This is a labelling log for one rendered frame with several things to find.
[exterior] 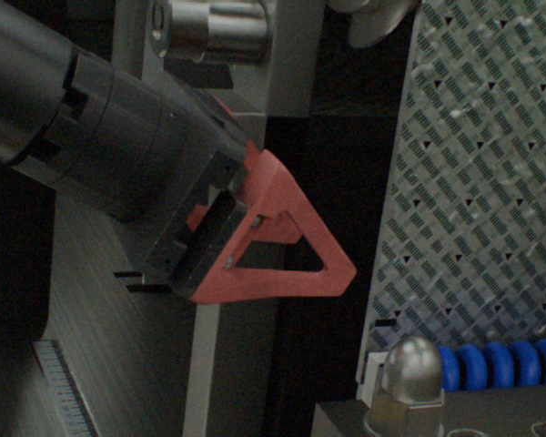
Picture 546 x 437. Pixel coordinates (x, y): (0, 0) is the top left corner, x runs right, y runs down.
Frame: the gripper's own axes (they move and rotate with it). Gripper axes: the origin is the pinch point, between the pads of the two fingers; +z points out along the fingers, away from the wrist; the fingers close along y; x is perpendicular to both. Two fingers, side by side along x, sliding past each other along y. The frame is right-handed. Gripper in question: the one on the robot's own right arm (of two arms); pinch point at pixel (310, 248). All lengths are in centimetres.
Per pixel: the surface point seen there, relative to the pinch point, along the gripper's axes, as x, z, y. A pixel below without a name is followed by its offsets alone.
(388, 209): 3.3, 2.8, -0.6
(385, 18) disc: 10.7, -1.7, -3.1
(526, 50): 13.1, 4.5, -1.1
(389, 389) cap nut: -2.5, 3.2, 6.7
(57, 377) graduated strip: -20.9, 3.0, -23.5
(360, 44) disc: 9.2, -1.0, -5.2
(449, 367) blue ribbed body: -1.4, 8.8, 2.5
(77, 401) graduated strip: -20.5, 3.6, -20.1
